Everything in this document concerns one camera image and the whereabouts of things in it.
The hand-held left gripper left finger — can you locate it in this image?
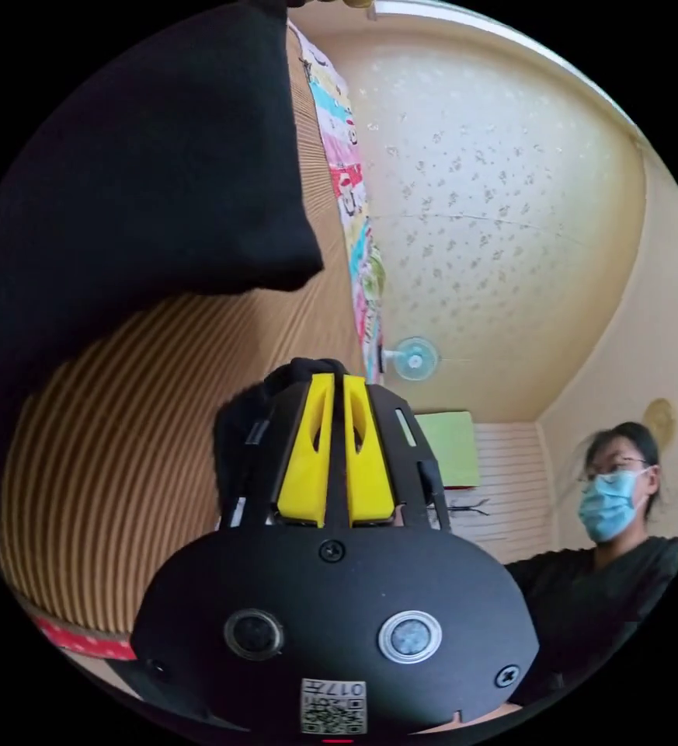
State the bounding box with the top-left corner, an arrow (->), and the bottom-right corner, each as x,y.
276,375 -> 336,529

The black long sleeve shirt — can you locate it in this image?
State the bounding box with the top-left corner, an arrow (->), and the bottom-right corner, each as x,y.
0,0 -> 369,532

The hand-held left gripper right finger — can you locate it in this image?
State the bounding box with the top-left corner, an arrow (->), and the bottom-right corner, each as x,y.
342,375 -> 396,527

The person's body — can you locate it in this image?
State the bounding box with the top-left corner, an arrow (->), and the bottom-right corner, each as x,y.
502,420 -> 678,707

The green curtain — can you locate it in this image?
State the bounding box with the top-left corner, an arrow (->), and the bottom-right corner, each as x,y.
416,410 -> 483,490

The person's left hand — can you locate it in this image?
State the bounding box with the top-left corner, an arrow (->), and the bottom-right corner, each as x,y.
431,701 -> 523,730

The white wall fan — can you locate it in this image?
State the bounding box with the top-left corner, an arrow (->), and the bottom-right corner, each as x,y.
381,335 -> 440,383

